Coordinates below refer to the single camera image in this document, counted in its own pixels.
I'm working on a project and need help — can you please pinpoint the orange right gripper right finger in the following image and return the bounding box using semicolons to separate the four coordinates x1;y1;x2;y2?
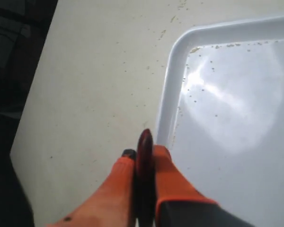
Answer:
153;145;251;227

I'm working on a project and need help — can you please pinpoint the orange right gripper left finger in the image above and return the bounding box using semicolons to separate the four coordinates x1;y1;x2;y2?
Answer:
48;149;136;227

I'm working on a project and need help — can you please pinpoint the dark red wooden spoon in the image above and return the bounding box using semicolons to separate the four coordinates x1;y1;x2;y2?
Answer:
135;129;156;227

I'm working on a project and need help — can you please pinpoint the white rectangular plastic tray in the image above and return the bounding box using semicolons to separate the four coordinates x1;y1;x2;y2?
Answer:
155;16;284;227

